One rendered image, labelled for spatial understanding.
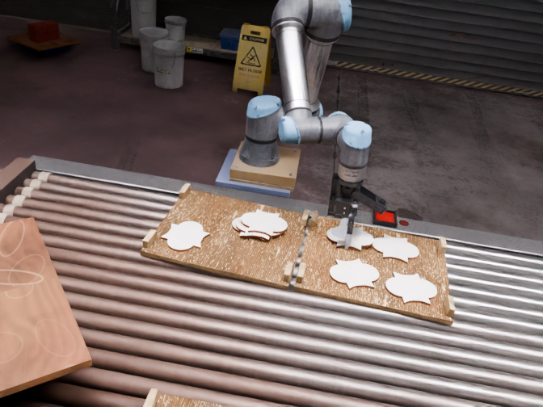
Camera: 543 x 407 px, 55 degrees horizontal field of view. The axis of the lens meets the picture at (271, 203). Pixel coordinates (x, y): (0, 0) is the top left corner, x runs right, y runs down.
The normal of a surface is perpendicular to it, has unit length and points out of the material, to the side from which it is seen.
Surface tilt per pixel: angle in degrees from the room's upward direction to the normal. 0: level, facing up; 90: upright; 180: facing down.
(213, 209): 0
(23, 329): 0
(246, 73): 78
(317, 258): 0
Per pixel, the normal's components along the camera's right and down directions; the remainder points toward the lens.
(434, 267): 0.11, -0.84
